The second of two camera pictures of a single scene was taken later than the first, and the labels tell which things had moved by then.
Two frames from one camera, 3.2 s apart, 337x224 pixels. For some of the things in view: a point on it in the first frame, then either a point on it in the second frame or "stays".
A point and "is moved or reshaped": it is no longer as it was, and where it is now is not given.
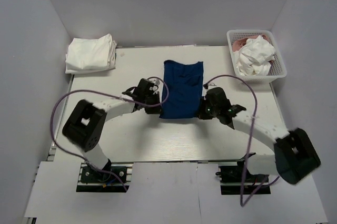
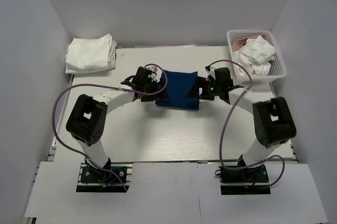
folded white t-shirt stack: (84, 55) stays
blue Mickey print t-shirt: (185, 83) is moved or reshaped
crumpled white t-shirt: (254, 59) stays
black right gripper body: (207, 111) -> (209, 89)
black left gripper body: (152, 99) -> (152, 97)
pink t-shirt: (242, 41) stays
